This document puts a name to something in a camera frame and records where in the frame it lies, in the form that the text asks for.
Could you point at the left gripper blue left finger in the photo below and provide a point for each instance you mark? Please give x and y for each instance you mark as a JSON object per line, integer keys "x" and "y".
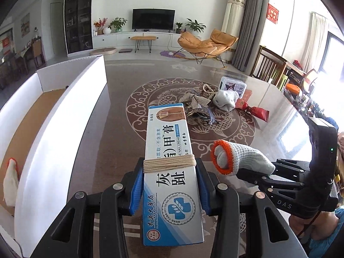
{"x": 71, "y": 233}

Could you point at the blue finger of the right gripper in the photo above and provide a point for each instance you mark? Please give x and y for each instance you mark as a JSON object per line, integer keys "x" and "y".
{"x": 265, "y": 181}
{"x": 290, "y": 167}

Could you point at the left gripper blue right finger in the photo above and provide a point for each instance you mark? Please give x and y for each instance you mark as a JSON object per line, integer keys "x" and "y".
{"x": 267, "y": 232}

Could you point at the red snack packet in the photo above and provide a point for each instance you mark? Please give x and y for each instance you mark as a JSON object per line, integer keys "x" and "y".
{"x": 257, "y": 112}

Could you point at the blue white medicine box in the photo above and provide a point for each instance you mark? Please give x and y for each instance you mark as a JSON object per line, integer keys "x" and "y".
{"x": 172, "y": 214}

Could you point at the large white knit glove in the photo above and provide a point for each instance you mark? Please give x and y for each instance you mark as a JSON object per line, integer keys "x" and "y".
{"x": 11, "y": 183}

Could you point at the clear plastic cartoon box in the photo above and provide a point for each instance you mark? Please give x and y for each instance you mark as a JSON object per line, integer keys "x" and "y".
{"x": 227, "y": 83}

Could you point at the beaded hair clip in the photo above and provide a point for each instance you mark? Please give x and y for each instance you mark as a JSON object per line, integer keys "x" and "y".
{"x": 208, "y": 92}

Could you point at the person's right hand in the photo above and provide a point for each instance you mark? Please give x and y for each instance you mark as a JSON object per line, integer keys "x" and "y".
{"x": 321, "y": 226}

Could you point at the wooden dining chair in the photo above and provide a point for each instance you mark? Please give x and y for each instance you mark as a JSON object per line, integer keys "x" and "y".
{"x": 270, "y": 67}

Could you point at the white storage box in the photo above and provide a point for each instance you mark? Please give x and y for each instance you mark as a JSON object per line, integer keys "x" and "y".
{"x": 44, "y": 182}

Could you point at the orange lounge chair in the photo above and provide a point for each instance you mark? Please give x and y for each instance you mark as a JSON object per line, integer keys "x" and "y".
{"x": 213, "y": 47}

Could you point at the standing air conditioner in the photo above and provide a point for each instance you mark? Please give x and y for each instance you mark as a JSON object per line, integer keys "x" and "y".
{"x": 233, "y": 17}

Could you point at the green potted plant right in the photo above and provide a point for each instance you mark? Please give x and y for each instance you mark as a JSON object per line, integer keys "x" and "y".
{"x": 195, "y": 26}

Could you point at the green potted plant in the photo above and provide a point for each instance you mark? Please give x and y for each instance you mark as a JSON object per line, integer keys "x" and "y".
{"x": 117, "y": 24}
{"x": 195, "y": 26}

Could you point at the small potted plant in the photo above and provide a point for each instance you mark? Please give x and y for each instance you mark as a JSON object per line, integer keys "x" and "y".
{"x": 178, "y": 27}

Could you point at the round floor cushion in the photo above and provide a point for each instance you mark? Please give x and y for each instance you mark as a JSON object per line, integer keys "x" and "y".
{"x": 103, "y": 51}

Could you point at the grey curtain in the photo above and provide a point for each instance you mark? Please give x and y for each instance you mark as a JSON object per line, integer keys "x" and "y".
{"x": 247, "y": 35}

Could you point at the small wooden bench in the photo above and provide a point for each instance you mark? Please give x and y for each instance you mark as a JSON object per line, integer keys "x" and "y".
{"x": 140, "y": 39}

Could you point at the black television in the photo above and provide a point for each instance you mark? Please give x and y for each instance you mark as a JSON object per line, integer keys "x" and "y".
{"x": 147, "y": 19}

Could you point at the red flower vase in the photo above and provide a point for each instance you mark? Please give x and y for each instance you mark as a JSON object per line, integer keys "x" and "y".
{"x": 101, "y": 27}

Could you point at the green potted plant left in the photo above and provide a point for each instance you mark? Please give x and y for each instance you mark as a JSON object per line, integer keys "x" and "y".
{"x": 117, "y": 24}

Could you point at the dark display cabinet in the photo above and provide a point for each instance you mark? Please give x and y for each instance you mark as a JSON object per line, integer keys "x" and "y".
{"x": 78, "y": 28}

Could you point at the red wall decoration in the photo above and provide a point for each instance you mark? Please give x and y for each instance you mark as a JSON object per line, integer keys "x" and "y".
{"x": 272, "y": 14}

